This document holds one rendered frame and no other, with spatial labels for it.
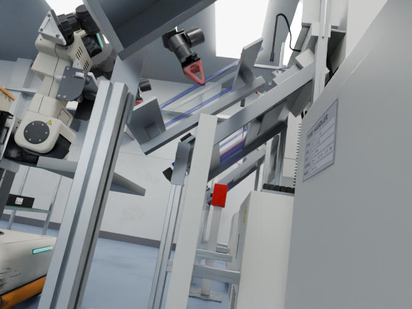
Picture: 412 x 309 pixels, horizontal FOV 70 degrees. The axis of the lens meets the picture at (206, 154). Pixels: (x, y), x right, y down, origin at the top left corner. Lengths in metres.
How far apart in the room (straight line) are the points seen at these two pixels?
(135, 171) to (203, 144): 4.52
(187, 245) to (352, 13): 1.23
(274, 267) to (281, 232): 0.13
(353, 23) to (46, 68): 1.40
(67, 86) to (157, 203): 4.00
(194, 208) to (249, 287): 0.40
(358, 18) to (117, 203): 4.68
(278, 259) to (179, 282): 0.41
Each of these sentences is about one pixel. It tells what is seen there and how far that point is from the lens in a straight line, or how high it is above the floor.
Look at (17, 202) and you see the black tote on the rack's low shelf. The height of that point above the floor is 0.39.
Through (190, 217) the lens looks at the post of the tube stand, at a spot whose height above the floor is 0.47.
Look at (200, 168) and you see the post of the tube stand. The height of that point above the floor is 0.63.
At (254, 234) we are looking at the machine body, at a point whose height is 0.46.
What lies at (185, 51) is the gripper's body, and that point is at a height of 1.03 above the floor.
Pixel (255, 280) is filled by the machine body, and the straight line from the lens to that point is 1.16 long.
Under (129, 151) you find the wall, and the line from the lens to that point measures 5.56.
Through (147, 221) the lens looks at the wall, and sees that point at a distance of 5.27.
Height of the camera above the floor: 0.45
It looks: 14 degrees up
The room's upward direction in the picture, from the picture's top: 10 degrees clockwise
